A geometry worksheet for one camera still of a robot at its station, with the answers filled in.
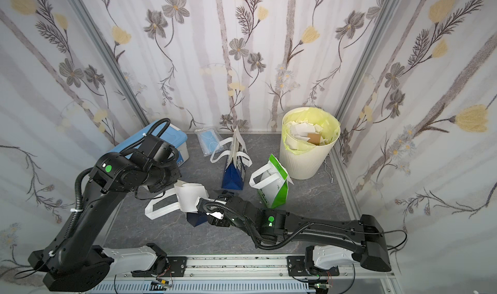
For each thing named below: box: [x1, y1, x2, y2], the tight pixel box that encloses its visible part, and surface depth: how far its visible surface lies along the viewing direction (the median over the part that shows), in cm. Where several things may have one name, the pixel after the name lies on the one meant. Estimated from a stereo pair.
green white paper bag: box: [249, 154, 295, 210], surface depth 77 cm
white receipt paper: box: [174, 180, 210, 213], surface depth 64 cm
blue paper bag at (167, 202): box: [144, 187, 209, 228], surface depth 62 cm
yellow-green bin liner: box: [282, 108, 309, 155], surface depth 83 cm
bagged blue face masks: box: [194, 127, 224, 157], surface depth 121 cm
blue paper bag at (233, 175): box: [209, 125, 253, 191], surface depth 90 cm
